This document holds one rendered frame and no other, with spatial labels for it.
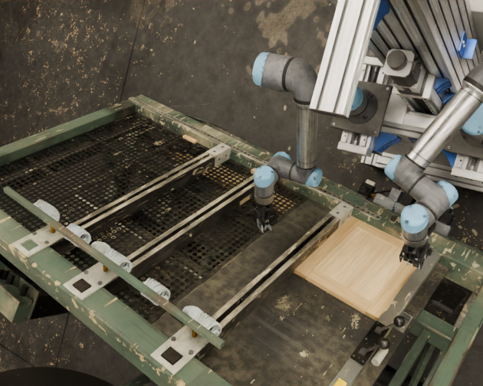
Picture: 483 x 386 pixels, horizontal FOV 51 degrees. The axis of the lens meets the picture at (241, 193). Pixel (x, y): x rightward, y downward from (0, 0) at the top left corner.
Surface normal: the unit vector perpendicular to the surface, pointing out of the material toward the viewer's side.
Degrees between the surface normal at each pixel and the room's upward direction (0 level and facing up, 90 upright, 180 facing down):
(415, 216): 28
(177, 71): 0
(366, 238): 59
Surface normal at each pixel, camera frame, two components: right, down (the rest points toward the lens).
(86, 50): -0.48, -0.06
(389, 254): 0.10, -0.81
